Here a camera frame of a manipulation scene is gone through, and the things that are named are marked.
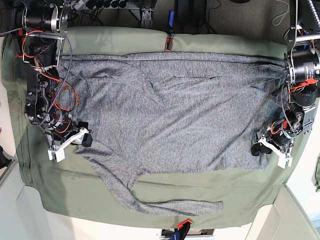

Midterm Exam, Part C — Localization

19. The bottom orange clamp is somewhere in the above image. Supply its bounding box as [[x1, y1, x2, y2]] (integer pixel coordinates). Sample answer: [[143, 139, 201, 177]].
[[170, 218, 193, 240]]

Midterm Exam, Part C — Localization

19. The green cloth pile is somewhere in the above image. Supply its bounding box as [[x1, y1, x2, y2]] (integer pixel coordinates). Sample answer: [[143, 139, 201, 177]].
[[314, 157, 320, 192]]

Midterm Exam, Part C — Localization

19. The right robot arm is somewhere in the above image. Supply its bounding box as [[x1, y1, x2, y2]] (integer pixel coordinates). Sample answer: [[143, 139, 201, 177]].
[[21, 0, 93, 163]]

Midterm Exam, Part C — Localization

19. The metal table bracket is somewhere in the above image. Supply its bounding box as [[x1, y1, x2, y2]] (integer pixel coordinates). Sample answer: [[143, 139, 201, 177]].
[[140, 8, 153, 29]]

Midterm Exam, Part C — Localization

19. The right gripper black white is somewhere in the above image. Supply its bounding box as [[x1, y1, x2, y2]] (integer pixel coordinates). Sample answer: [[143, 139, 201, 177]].
[[46, 121, 93, 163]]

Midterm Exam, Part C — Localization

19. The black power adapter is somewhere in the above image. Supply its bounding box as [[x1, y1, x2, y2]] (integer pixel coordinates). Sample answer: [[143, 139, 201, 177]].
[[174, 0, 207, 24]]

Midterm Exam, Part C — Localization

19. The white power strip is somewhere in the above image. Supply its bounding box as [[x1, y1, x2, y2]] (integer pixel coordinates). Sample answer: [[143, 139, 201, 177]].
[[64, 0, 87, 11]]

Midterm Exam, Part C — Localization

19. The top centre blue clamp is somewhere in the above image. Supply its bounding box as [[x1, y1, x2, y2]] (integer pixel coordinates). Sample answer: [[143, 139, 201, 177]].
[[164, 10, 175, 52]]

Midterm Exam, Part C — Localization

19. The grey heathered T-shirt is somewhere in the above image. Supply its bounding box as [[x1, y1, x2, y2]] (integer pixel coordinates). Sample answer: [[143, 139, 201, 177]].
[[58, 52, 285, 216]]

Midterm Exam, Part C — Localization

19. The white looped cable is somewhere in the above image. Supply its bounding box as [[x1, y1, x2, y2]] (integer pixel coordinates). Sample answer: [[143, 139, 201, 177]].
[[271, 0, 292, 27]]

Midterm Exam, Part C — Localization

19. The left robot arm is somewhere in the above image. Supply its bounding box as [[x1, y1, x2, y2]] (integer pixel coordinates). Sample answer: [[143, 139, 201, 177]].
[[251, 0, 320, 169]]

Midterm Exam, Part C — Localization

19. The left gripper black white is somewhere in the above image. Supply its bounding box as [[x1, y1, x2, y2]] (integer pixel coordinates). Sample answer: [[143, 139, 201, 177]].
[[251, 119, 300, 168]]

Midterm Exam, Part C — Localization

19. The green table cloth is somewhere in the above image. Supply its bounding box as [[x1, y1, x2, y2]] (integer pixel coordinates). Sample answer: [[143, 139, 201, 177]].
[[2, 26, 294, 229]]

